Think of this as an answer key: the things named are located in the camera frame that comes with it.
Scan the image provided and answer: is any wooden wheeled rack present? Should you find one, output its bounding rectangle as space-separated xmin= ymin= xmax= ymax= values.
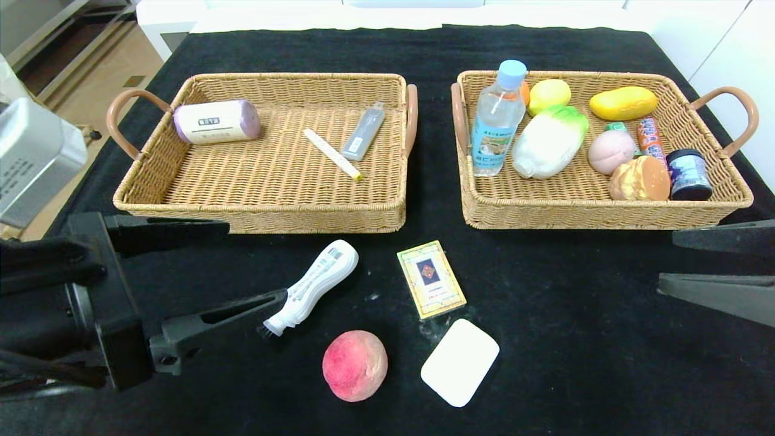
xmin=0 ymin=124 xmax=104 ymax=240

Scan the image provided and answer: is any white fabric item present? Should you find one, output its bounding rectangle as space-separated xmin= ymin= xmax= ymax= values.
xmin=0 ymin=54 xmax=28 ymax=101

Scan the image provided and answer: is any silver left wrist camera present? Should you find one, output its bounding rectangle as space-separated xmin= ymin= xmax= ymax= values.
xmin=0 ymin=97 xmax=89 ymax=229

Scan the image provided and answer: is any brown toy bread bun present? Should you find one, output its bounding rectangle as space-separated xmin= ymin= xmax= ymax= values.
xmin=608 ymin=156 xmax=671 ymax=202

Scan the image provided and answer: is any dark blue jar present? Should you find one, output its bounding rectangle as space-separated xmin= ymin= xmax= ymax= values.
xmin=666 ymin=148 xmax=714 ymax=202

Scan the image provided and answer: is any white soap bar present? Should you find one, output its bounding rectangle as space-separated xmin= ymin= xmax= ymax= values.
xmin=420 ymin=319 xmax=501 ymax=408

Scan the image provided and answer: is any white table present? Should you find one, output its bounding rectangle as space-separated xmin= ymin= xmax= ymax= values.
xmin=136 ymin=0 xmax=645 ymax=61

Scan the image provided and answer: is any wicker basket with brown handles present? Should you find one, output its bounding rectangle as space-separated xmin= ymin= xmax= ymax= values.
xmin=450 ymin=70 xmax=759 ymax=231
xmin=107 ymin=73 xmax=420 ymax=235

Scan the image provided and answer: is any clear water bottle blue cap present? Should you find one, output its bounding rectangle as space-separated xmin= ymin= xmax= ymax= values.
xmin=471 ymin=59 xmax=527 ymax=177

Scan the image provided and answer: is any grey metal shelf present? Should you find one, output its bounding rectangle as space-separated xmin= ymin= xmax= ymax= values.
xmin=0 ymin=0 xmax=143 ymax=79

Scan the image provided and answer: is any yellow toy mango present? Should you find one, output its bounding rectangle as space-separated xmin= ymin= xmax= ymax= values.
xmin=589 ymin=86 xmax=659 ymax=121

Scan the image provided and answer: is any purple white bag roll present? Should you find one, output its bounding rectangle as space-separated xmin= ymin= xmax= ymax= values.
xmin=174 ymin=99 xmax=262 ymax=145

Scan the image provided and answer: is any grey blade case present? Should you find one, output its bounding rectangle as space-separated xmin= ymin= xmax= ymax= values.
xmin=341 ymin=101 xmax=386 ymax=162

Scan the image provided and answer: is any white pen with yellow tip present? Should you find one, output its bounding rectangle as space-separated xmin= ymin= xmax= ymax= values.
xmin=303 ymin=128 xmax=364 ymax=182

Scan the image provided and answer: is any pale pink peach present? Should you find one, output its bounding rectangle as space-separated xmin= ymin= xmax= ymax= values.
xmin=587 ymin=130 xmax=636 ymax=176

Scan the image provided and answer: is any white brush bottle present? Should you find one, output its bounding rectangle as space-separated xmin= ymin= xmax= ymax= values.
xmin=258 ymin=240 xmax=360 ymax=339

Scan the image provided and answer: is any yellow toy lemon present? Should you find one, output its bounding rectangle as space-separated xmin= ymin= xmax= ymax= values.
xmin=529 ymin=79 xmax=572 ymax=117

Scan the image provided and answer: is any red toy peach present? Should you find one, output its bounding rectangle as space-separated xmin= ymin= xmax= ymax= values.
xmin=322 ymin=330 xmax=389 ymax=403

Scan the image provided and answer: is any toy napa cabbage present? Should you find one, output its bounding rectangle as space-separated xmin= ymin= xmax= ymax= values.
xmin=512 ymin=104 xmax=590 ymax=180

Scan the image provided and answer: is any orange candy pack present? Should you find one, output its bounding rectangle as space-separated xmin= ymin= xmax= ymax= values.
xmin=636 ymin=116 xmax=667 ymax=167

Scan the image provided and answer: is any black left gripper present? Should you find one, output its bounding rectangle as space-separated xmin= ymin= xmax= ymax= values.
xmin=0 ymin=211 xmax=289 ymax=393

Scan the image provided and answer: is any playing card box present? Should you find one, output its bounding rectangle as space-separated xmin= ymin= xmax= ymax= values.
xmin=397 ymin=240 xmax=467 ymax=320

